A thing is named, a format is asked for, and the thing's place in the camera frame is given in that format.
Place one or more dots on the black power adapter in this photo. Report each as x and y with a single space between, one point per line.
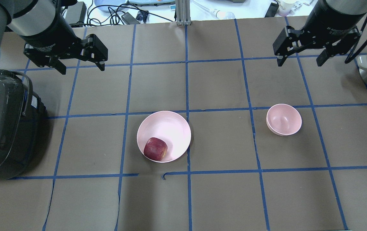
75 14

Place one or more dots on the pink bowl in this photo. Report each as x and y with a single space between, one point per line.
283 120

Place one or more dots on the red apple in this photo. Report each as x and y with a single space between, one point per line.
155 149

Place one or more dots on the blue plate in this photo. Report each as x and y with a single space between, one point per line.
106 5

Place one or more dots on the white paper cup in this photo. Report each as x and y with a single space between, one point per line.
285 6

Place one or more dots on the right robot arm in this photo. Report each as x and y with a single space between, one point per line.
359 6

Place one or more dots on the black rice cooker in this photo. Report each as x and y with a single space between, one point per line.
21 111

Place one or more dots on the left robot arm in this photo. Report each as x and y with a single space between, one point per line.
26 17

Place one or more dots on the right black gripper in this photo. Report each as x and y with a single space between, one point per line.
328 26

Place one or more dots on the aluminium frame post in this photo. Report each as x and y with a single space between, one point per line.
183 12

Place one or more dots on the pink plate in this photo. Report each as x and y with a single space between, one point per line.
171 128

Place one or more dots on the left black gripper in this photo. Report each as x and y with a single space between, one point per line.
52 39

